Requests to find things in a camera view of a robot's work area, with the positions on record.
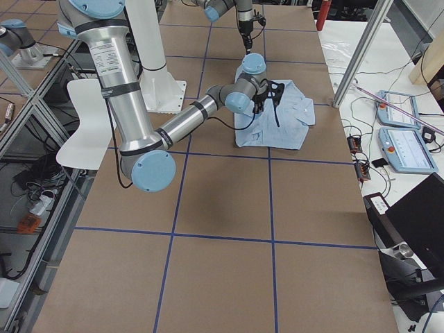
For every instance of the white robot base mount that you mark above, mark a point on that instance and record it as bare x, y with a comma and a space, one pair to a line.
161, 92

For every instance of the white plastic chair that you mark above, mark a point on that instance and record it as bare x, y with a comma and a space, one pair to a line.
86, 148

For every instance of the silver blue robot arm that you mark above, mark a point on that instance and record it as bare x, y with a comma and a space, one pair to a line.
124, 41
215, 9

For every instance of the red cylinder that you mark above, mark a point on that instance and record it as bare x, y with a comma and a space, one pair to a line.
322, 14

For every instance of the orange device on floor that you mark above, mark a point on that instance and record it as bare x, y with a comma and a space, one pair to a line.
28, 224

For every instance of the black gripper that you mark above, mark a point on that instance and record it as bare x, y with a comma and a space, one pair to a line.
245, 36
258, 101

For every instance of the grey aluminium frame post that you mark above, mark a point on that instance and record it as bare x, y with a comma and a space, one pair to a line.
373, 24

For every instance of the black laptop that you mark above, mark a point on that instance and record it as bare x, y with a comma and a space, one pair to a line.
416, 219

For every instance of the clear plastic bag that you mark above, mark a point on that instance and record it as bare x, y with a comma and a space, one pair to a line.
337, 54

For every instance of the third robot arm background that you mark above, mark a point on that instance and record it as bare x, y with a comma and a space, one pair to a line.
15, 37

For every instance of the light blue button shirt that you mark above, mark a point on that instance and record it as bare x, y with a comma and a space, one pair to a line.
285, 126

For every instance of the white power strip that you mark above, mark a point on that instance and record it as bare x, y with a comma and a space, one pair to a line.
45, 199

